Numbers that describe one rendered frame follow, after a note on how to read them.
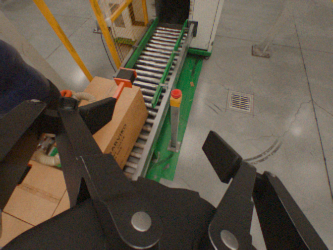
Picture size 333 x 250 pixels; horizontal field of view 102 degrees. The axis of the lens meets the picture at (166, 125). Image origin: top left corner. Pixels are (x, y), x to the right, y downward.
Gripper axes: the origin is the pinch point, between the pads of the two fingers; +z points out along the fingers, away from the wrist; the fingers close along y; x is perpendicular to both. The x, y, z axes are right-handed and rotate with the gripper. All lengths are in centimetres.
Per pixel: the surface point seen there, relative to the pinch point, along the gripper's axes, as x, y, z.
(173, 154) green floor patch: -74, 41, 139
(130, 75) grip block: 2, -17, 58
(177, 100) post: -3, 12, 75
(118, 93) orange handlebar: -7, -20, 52
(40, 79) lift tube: -8, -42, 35
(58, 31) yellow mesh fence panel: 13, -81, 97
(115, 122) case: -30, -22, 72
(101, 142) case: -41, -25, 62
